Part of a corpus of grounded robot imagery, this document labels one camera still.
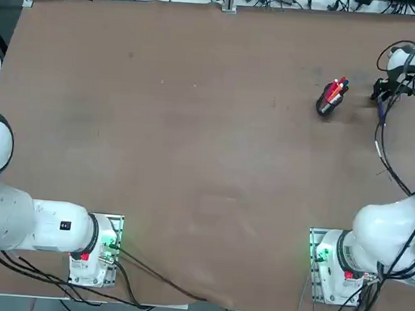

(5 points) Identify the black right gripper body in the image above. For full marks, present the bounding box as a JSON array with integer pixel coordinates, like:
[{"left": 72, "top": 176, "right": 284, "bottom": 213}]
[{"left": 389, "top": 75, "right": 415, "bottom": 97}]

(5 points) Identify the black mesh pen holder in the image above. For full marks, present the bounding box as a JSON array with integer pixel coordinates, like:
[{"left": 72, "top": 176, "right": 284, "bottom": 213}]
[{"left": 314, "top": 81, "right": 351, "bottom": 119}]

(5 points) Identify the black cable with grey sleeve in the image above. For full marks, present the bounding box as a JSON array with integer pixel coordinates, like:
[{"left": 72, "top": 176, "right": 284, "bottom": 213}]
[{"left": 368, "top": 76, "right": 415, "bottom": 197}]

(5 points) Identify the purple marker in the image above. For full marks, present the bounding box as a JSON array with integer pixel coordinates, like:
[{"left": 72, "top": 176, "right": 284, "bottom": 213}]
[{"left": 375, "top": 97, "right": 389, "bottom": 127}]

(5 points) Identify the orange marker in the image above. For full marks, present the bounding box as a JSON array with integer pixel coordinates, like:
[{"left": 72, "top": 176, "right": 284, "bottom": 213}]
[{"left": 327, "top": 77, "right": 344, "bottom": 104}]

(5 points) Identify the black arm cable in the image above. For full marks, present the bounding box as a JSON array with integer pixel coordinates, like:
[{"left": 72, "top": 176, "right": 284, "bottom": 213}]
[{"left": 373, "top": 37, "right": 415, "bottom": 107}]

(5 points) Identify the black base cable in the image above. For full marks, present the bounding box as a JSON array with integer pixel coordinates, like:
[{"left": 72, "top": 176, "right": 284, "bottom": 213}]
[
  {"left": 110, "top": 244, "right": 213, "bottom": 302},
  {"left": 112, "top": 249, "right": 212, "bottom": 302}
]

